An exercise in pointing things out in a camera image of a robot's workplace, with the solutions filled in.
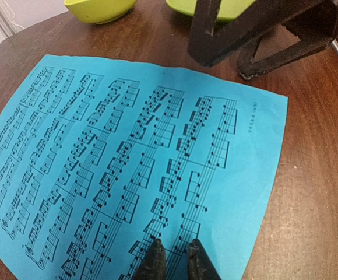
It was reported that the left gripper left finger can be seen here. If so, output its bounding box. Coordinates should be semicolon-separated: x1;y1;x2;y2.
134;239;166;280

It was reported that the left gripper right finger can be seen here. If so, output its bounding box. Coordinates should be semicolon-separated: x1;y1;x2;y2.
188;239;221;280

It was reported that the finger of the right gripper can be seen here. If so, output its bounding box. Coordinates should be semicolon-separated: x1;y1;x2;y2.
237;1;338;81
188;0;305;67

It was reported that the blue sheet music mat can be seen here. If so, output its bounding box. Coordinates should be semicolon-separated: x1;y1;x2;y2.
0;55;288;279

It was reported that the green plate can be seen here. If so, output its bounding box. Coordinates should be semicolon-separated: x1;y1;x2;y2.
165;0;256;23

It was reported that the green bowl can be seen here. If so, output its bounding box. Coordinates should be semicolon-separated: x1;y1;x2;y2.
64;0;137;25

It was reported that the right aluminium corner post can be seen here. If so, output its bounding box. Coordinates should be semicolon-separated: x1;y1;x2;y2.
0;0;24;38

